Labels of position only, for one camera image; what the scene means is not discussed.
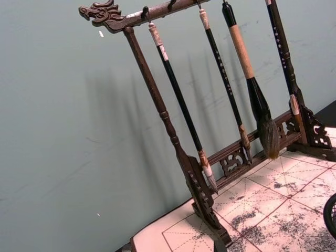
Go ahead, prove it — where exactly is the black brush with white cap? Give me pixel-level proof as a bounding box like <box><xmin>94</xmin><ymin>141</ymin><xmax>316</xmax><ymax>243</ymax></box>
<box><xmin>148</xmin><ymin>22</ymin><xmax>219</xmax><ymax>195</ymax></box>

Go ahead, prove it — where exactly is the large brush with tan handle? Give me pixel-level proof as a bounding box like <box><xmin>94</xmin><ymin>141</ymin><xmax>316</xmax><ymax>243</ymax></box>
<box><xmin>222</xmin><ymin>0</ymin><xmax>281</xmax><ymax>161</ymax></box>

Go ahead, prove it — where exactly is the thin black brush with script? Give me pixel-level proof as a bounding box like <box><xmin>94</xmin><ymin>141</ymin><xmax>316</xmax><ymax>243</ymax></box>
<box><xmin>198</xmin><ymin>8</ymin><xmax>253</xmax><ymax>165</ymax></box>

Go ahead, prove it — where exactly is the white gridded calligraphy mat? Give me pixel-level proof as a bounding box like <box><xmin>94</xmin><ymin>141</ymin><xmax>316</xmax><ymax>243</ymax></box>
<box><xmin>130</xmin><ymin>128</ymin><xmax>336</xmax><ymax>252</ymax></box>

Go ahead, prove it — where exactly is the dark carved wooden brush rack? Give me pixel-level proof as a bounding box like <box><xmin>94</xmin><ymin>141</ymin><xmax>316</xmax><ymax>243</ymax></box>
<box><xmin>78</xmin><ymin>0</ymin><xmax>336</xmax><ymax>252</ymax></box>

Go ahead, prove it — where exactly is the dark brush with pale ferrule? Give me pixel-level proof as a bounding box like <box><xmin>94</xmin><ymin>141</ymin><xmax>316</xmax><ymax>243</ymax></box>
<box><xmin>264</xmin><ymin>0</ymin><xmax>305</xmax><ymax>132</ymax></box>

